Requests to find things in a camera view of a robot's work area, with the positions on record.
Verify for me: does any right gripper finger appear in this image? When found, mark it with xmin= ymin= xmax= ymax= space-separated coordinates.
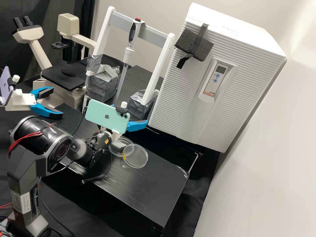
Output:
xmin=126 ymin=119 xmax=148 ymax=133

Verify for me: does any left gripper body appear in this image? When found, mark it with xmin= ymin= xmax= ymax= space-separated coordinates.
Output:
xmin=4 ymin=88 xmax=38 ymax=112

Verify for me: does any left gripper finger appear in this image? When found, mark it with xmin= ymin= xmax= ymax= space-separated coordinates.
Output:
xmin=30 ymin=87 xmax=55 ymax=100
xmin=29 ymin=103 xmax=64 ymax=120

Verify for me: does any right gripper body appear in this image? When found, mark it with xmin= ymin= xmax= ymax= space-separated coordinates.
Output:
xmin=99 ymin=125 xmax=122 ymax=143

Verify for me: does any petri dish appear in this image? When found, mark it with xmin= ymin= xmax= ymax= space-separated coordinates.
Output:
xmin=109 ymin=137 xmax=133 ymax=157

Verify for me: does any grey taped block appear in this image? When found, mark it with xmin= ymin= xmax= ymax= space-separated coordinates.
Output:
xmin=128 ymin=90 xmax=160 ymax=121
xmin=86 ymin=55 xmax=121 ymax=103

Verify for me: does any cream microscope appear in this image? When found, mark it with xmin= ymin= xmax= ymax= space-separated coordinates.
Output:
xmin=12 ymin=13 xmax=100 ymax=110

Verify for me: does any petri dish lid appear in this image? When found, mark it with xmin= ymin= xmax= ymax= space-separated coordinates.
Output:
xmin=122 ymin=144 xmax=149 ymax=169

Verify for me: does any white pipette stand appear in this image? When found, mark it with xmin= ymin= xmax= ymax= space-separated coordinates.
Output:
xmin=85 ymin=6 xmax=176 ymax=107

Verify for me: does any incubator door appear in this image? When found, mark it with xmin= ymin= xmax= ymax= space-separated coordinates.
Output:
xmin=148 ymin=16 xmax=238 ymax=153

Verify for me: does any pipette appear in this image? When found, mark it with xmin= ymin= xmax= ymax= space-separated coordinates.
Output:
xmin=114 ymin=17 xmax=146 ymax=105

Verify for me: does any white incubator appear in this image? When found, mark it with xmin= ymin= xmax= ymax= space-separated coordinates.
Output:
xmin=184 ymin=2 xmax=287 ymax=154

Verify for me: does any left wrist camera phone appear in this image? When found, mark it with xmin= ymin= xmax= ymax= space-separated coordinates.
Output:
xmin=0 ymin=66 xmax=21 ymax=107

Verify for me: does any wrist camera phone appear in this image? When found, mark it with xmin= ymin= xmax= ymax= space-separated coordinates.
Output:
xmin=85 ymin=98 xmax=131 ymax=136
xmin=0 ymin=66 xmax=21 ymax=107

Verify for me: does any right wrist camera phone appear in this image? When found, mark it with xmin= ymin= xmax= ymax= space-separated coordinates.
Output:
xmin=85 ymin=98 xmax=131 ymax=136

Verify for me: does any black cable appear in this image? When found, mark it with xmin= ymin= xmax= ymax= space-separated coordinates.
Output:
xmin=81 ymin=150 xmax=113 ymax=185
xmin=38 ymin=196 xmax=77 ymax=237
xmin=71 ymin=108 xmax=87 ymax=135

